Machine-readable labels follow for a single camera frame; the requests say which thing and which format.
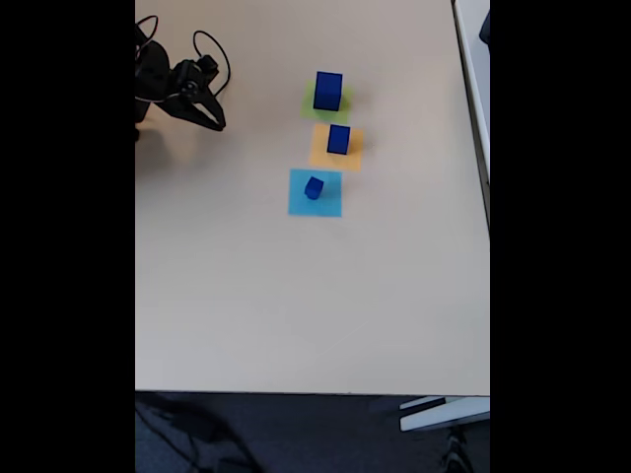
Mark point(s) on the small blue cube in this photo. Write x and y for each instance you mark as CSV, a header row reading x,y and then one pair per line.
x,y
313,187

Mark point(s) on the light blue paper square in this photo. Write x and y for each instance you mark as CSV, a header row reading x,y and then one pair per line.
x,y
298,207

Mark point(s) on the green paper square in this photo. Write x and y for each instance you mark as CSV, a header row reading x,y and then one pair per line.
x,y
308,109

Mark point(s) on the orange paper square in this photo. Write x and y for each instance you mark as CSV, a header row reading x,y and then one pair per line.
x,y
318,153

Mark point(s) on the large blue cube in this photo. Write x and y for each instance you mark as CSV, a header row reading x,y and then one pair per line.
x,y
327,91

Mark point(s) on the medium blue cube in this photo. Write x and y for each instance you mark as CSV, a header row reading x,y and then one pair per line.
x,y
338,140

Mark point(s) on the dark blue object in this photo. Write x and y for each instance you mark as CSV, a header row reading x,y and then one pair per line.
x,y
486,29

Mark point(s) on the white table foot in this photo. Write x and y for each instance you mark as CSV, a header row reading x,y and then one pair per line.
x,y
443,416

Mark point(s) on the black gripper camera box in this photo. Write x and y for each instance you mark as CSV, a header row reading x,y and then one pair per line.
x,y
209,65

